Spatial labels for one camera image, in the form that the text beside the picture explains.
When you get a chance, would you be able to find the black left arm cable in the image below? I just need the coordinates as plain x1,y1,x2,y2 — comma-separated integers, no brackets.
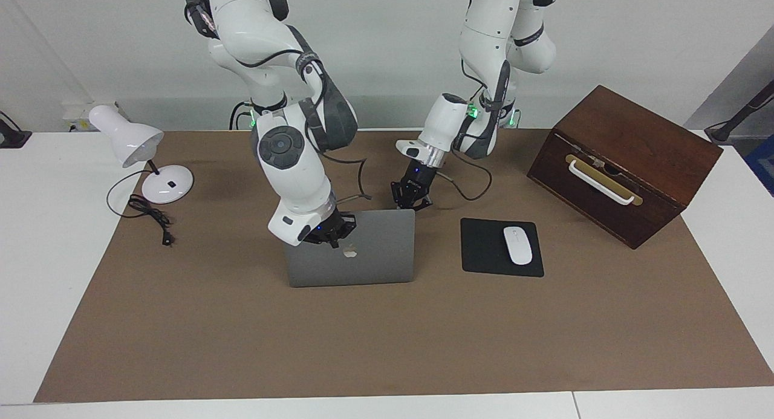
434,56,494,201

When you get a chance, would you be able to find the blue crate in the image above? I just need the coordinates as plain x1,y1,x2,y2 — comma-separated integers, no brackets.
744,134,774,197

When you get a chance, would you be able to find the white power strip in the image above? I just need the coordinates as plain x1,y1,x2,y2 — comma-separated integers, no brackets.
62,100,131,133

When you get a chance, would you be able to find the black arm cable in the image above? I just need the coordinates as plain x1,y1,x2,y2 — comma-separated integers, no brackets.
206,20,372,203
434,56,494,201

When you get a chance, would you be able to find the dark brown wooden box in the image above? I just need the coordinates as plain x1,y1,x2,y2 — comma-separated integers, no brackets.
527,85,724,250

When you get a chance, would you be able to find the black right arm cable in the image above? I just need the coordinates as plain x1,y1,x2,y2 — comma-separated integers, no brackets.
206,20,372,203

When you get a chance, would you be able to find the white box handle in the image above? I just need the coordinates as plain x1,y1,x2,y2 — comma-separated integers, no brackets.
568,159,636,206

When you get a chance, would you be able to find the black tripod leg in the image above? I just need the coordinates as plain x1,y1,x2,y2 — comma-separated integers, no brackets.
704,79,774,145

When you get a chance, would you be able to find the brown table mat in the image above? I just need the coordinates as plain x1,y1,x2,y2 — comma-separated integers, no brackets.
33,129,774,403

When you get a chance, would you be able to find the silver grey laptop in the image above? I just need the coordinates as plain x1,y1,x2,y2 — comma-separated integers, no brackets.
284,209,417,288

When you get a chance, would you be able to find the black lamp power cord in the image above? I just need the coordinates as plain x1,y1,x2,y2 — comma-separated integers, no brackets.
106,168,176,247

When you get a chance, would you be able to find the black mouse pad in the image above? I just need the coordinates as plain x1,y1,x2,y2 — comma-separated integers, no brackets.
460,218,545,278

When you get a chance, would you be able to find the black stand foot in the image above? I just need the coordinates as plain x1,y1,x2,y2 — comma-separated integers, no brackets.
0,111,33,149

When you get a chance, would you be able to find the brass handle plate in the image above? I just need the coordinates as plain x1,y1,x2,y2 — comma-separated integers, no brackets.
565,154,643,207

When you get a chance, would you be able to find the white desk lamp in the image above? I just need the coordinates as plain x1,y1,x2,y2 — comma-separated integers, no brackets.
88,105,195,205

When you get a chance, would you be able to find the white computer mouse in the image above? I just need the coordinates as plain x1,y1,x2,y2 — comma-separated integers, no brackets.
503,226,533,266

